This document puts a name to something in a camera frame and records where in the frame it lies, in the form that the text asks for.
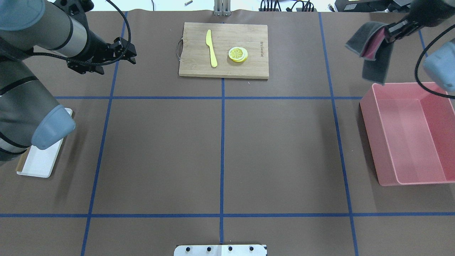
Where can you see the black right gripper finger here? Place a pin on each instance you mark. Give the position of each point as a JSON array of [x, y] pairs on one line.
[[398, 30]]

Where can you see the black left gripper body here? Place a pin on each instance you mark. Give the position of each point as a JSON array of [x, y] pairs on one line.
[[95, 44]]

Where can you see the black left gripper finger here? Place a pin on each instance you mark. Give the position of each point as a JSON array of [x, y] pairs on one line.
[[121, 49], [84, 68]]

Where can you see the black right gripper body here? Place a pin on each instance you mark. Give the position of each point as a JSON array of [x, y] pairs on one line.
[[425, 17]]

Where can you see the grey and pink cloth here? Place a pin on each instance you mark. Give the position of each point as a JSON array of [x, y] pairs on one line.
[[369, 43]]

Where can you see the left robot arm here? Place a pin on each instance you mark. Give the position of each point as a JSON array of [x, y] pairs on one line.
[[30, 114]]

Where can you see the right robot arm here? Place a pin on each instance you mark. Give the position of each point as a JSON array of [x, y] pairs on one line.
[[439, 65]]

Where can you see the wooden cutting board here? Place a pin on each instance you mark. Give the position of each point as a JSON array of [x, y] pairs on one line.
[[195, 58]]

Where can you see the yellow plastic knife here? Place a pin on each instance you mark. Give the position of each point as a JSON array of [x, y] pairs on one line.
[[209, 43]]

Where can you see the pink plastic bin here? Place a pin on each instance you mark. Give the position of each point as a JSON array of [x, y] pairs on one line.
[[410, 133]]

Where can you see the white rectangular tray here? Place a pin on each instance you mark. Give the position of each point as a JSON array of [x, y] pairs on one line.
[[41, 160]]

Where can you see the yellow lemon slice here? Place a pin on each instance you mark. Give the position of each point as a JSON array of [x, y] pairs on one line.
[[238, 54]]

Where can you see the metal mounting plate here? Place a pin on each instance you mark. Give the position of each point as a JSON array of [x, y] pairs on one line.
[[221, 250]]

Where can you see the aluminium frame post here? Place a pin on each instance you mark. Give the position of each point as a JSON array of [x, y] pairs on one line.
[[222, 8]]

